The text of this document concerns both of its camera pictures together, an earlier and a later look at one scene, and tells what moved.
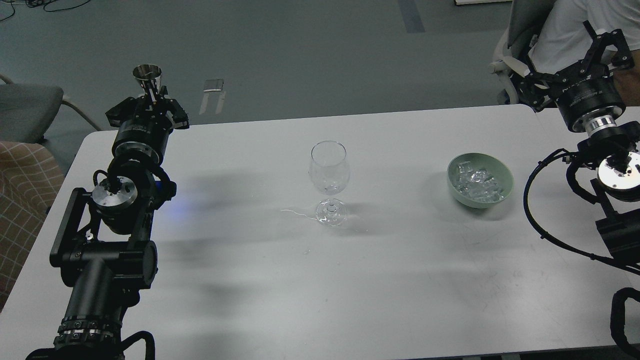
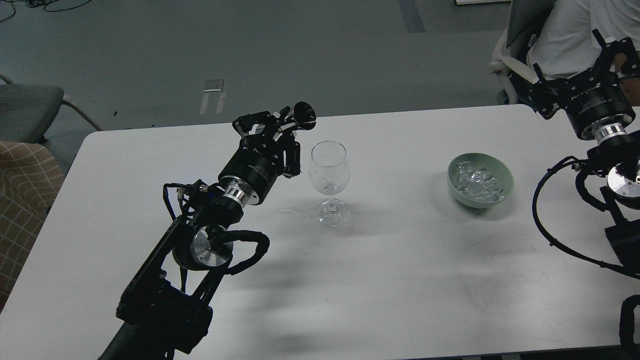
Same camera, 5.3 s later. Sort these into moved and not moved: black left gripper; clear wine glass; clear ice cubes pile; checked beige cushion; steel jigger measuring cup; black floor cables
Moved: black left gripper; steel jigger measuring cup
Not moved: clear ice cubes pile; checked beige cushion; black floor cables; clear wine glass
